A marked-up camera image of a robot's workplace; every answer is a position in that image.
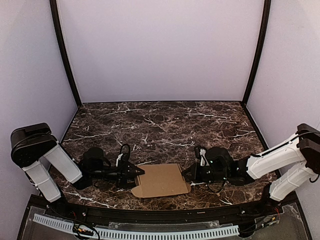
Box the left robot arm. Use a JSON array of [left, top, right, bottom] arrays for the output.
[[10, 122, 145, 203]]

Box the black frame post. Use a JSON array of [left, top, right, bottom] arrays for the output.
[[49, 0, 82, 108], [242, 0, 272, 106]]

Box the black front table rail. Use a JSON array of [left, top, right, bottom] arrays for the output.
[[27, 194, 284, 225]]

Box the black right frame post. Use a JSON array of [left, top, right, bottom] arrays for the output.
[[242, 0, 272, 106]]

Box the black left frame post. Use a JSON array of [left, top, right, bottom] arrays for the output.
[[49, 0, 82, 108]]

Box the white slotted cable duct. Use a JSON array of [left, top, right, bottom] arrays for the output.
[[32, 213, 240, 240]]

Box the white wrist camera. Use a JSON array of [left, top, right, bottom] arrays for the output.
[[115, 144, 131, 167], [194, 145, 209, 167]]

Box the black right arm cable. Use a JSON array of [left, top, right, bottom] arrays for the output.
[[206, 181, 227, 194]]

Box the brown cardboard box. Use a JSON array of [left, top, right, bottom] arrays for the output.
[[131, 163, 191, 199]]

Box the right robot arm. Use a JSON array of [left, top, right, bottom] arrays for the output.
[[181, 123, 320, 202]]

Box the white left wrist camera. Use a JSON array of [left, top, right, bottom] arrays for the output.
[[115, 144, 131, 167]]

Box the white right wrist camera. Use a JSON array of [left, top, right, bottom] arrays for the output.
[[194, 145, 209, 167]]

